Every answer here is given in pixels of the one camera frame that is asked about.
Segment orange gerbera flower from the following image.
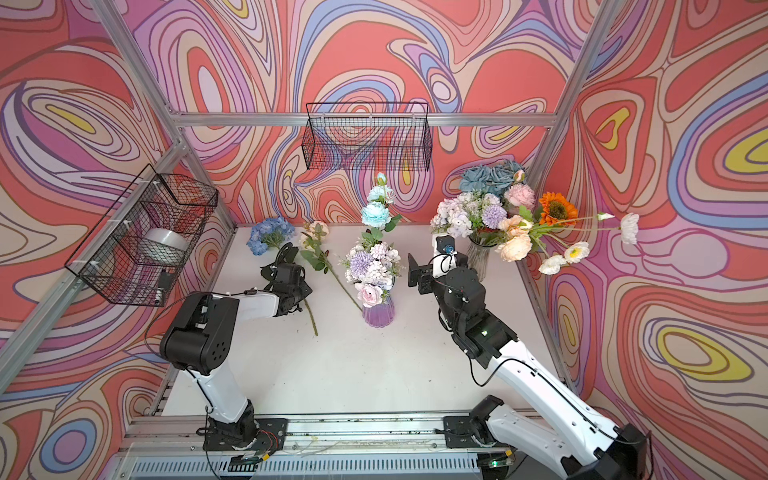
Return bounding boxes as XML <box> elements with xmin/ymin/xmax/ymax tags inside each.
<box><xmin>539</xmin><ymin>192</ymin><xmax>579</xmax><ymax>227</ymax></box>

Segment cream white flower spray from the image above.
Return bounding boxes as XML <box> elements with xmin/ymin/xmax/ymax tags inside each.
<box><xmin>495</xmin><ymin>207</ymin><xmax>640</xmax><ymax>276</ymax></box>

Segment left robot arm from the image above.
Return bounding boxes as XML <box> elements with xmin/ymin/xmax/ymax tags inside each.
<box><xmin>159</xmin><ymin>262</ymin><xmax>312</xmax><ymax>454</ymax></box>

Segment black wire basket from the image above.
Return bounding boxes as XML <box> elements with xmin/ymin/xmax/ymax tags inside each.
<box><xmin>65</xmin><ymin>165</ymin><xmax>219</xmax><ymax>307</ymax></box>
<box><xmin>301</xmin><ymin>100</ymin><xmax>433</xmax><ymax>173</ymax></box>

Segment pink peony flower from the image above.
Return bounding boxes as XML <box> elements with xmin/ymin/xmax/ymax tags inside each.
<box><xmin>504</xmin><ymin>170</ymin><xmax>537</xmax><ymax>210</ymax></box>

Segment blue hydrangea flower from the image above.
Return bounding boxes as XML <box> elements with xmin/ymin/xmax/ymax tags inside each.
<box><xmin>247</xmin><ymin>215</ymin><xmax>320</xmax><ymax>337</ymax></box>

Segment white tape roll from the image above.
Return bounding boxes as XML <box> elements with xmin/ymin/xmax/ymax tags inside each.
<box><xmin>138</xmin><ymin>228</ymin><xmax>189</xmax><ymax>267</ymax></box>

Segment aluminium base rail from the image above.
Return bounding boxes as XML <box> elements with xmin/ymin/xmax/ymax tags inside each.
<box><xmin>103</xmin><ymin>409</ymin><xmax>596</xmax><ymax>479</ymax></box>

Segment lilac pink hydrangea stem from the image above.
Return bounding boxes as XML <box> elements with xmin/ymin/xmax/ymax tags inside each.
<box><xmin>430</xmin><ymin>192</ymin><xmax>508</xmax><ymax>246</ymax></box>

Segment black wire basket back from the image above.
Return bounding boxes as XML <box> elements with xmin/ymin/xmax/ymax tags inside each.
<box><xmin>301</xmin><ymin>100</ymin><xmax>433</xmax><ymax>173</ymax></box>

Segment clear glass vase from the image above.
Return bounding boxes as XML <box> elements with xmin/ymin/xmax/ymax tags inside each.
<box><xmin>467</xmin><ymin>240</ymin><xmax>493</xmax><ymax>282</ymax></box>

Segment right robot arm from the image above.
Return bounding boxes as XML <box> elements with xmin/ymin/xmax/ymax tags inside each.
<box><xmin>408</xmin><ymin>253</ymin><xmax>652</xmax><ymax>479</ymax></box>

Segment purple glass vase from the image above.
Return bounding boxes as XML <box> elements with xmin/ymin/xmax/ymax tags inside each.
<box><xmin>362</xmin><ymin>296</ymin><xmax>396</xmax><ymax>328</ymax></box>

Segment black wire basket left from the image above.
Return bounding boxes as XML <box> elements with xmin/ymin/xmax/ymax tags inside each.
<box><xmin>65</xmin><ymin>165</ymin><xmax>219</xmax><ymax>307</ymax></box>

